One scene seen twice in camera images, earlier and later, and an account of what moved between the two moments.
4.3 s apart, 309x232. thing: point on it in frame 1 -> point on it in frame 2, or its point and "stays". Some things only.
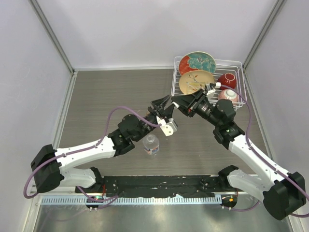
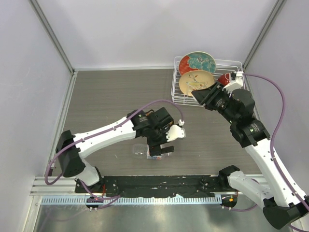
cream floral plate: [193, 80] stays
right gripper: [194, 101] -> [203, 95]
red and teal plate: [196, 61] stays
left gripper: [159, 104] -> [155, 147]
